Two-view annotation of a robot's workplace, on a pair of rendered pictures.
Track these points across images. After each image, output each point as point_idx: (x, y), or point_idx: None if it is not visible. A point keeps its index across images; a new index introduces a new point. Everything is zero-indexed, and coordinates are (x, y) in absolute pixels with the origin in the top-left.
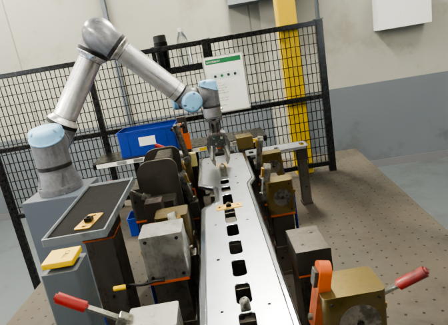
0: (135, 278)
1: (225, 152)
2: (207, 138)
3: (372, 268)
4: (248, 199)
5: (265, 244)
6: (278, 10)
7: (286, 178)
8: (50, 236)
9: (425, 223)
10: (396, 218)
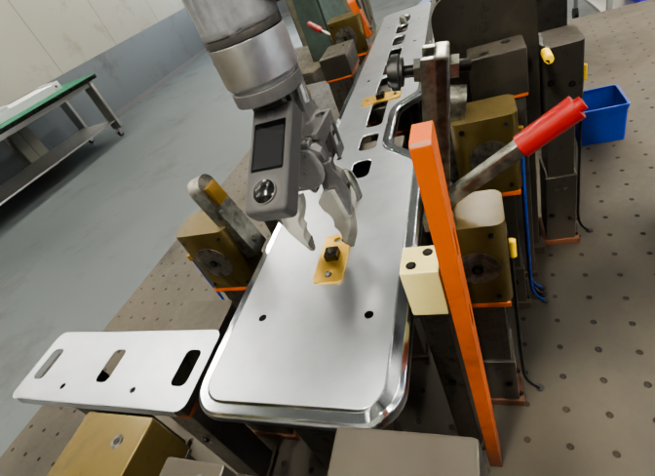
0: (626, 243)
1: (301, 215)
2: (328, 160)
3: (265, 224)
4: (348, 113)
5: (367, 58)
6: None
7: None
8: None
9: (145, 291)
10: (149, 315)
